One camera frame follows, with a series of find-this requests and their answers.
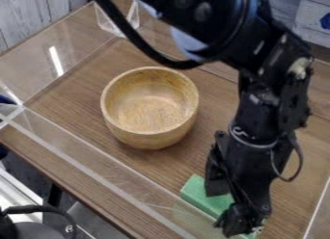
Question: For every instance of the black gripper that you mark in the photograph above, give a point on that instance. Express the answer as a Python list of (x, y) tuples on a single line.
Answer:
[(242, 169)]

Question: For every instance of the green rectangular block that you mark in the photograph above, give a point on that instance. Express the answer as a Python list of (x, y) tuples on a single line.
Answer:
[(211, 206)]

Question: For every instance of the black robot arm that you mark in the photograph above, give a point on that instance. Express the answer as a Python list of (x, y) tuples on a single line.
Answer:
[(237, 32)]

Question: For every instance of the brown wooden bowl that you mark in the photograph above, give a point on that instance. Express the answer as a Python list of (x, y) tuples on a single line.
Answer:
[(150, 105)]

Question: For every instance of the black table leg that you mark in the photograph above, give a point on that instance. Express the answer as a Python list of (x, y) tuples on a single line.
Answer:
[(55, 196)]

